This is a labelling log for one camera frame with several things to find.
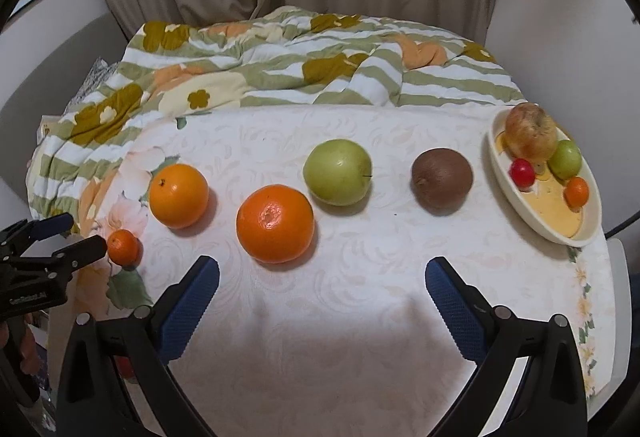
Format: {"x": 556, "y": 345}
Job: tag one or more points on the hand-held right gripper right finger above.
{"x": 457, "y": 312}

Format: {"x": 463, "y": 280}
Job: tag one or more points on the grey padded headboard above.
{"x": 55, "y": 62}

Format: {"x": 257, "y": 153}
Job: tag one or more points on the deep-coloured orange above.
{"x": 275, "y": 223}

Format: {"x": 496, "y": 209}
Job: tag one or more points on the cream oval bowl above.
{"x": 555, "y": 217}

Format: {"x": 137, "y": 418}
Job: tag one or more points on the striped floral blanket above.
{"x": 280, "y": 62}

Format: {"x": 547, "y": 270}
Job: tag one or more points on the large russet apple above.
{"x": 530, "y": 131}

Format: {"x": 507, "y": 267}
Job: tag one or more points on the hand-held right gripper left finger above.
{"x": 190, "y": 307}

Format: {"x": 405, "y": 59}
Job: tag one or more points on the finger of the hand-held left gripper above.
{"x": 82, "y": 252}
{"x": 47, "y": 224}

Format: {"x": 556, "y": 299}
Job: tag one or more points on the grey patterned pillow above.
{"x": 95, "y": 82}

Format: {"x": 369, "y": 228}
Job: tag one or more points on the brown kiwi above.
{"x": 442, "y": 182}

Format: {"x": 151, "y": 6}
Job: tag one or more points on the small green fruit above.
{"x": 565, "y": 159}

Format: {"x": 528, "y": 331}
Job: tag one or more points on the small white box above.
{"x": 50, "y": 127}

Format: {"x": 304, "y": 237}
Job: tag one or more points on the floral white tablecloth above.
{"x": 320, "y": 342}

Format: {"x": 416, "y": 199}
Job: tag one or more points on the green apple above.
{"x": 338, "y": 172}

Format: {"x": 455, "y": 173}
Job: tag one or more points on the light orange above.
{"x": 179, "y": 196}

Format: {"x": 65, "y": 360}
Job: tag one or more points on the person's left hand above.
{"x": 27, "y": 349}

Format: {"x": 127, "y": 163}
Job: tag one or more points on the small mandarin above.
{"x": 124, "y": 248}
{"x": 576, "y": 192}

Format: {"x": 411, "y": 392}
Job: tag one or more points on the red cherry tomato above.
{"x": 522, "y": 173}

